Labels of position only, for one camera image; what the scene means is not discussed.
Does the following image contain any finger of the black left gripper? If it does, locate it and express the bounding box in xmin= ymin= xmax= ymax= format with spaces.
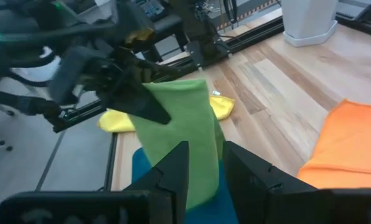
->
xmin=106 ymin=88 xmax=172 ymax=125

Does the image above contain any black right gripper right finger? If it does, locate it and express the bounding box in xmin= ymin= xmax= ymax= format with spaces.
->
xmin=224 ymin=141 xmax=371 ymax=224

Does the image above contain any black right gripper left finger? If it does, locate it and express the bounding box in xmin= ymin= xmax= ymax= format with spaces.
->
xmin=0 ymin=141 xmax=190 ymax=224

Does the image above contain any green microfiber towel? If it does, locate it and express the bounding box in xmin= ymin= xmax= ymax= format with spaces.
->
xmin=128 ymin=78 xmax=227 ymax=211

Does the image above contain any teal plastic bin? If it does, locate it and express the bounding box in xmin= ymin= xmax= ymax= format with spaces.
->
xmin=131 ymin=147 xmax=239 ymax=224

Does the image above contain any orange microfiber towel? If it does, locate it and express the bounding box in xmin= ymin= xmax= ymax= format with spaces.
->
xmin=297 ymin=98 xmax=371 ymax=190

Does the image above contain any yellow microfiber towel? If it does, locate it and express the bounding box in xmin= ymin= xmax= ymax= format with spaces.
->
xmin=97 ymin=95 xmax=236 ymax=134

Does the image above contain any white hexagonal plant pot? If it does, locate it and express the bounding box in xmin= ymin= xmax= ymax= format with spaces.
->
xmin=280 ymin=0 xmax=339 ymax=48

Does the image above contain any black aluminium table frame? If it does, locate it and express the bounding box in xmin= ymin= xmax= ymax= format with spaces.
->
xmin=35 ymin=12 xmax=371 ymax=192

